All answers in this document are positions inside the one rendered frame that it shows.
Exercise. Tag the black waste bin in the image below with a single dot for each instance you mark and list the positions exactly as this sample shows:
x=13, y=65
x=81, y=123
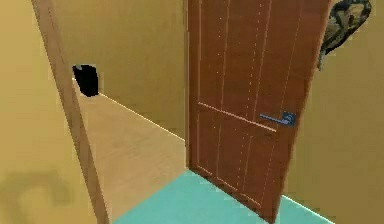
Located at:
x=86, y=80

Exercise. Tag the brown wooden room door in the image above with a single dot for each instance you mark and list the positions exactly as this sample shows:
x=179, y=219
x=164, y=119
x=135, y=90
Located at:
x=233, y=83

